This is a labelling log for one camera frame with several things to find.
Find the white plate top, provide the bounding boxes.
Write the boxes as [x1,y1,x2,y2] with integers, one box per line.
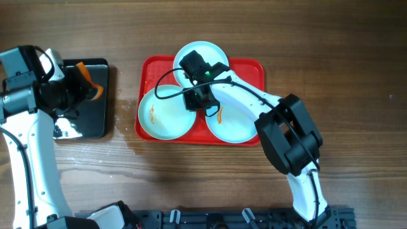
[173,41,229,88]

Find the white plate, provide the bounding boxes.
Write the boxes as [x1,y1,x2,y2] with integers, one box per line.
[173,41,229,88]
[205,103,257,144]
[137,85,197,140]

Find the green orange sponge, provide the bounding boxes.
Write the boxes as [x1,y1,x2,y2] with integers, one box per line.
[76,62,104,101]

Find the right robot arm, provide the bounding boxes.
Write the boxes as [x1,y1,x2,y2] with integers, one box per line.
[179,50,328,228]

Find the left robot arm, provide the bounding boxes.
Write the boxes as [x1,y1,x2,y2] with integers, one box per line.
[1,45,137,228]

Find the black rectangular tray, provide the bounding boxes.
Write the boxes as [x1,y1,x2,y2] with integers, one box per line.
[53,58,109,140]

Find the red plastic tray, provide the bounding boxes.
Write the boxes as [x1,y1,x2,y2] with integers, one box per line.
[134,55,265,145]

